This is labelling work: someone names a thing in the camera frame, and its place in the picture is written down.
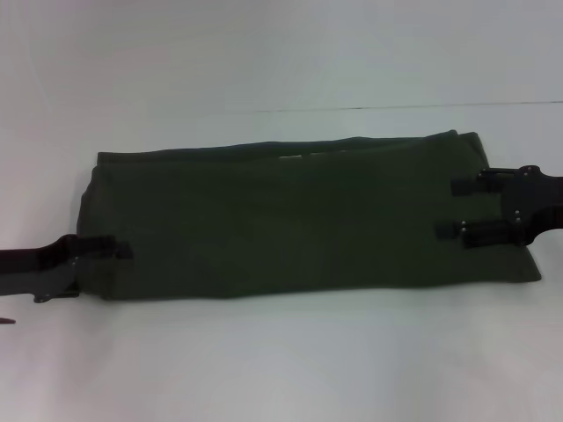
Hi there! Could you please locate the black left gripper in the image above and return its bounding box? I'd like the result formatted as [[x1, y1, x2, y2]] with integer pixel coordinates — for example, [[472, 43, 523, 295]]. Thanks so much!
[[0, 234, 135, 305]]

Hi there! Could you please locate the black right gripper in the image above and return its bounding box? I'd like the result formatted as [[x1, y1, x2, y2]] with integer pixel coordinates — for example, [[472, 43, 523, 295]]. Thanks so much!
[[434, 165, 563, 251]]

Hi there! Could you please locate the dark green shirt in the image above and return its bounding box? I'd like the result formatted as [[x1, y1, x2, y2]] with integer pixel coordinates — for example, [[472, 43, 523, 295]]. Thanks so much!
[[77, 129, 543, 302]]

